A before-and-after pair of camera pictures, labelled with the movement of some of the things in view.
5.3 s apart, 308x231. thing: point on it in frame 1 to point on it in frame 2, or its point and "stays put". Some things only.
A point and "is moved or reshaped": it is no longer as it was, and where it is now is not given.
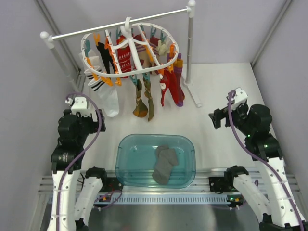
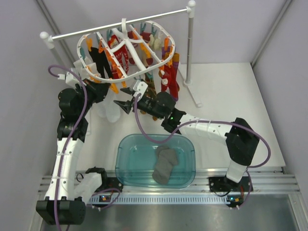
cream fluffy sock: (161, 49) to (155, 42)
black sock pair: (107, 57) to (101, 61)
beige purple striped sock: (143, 56) to (147, 57)
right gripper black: (218, 115) to (126, 106)
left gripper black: (95, 124) to (99, 90)
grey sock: (170, 153) stays put
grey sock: (162, 170) stays put
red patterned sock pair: (125, 62) to (122, 55)
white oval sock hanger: (132, 49) is moved or reshaped
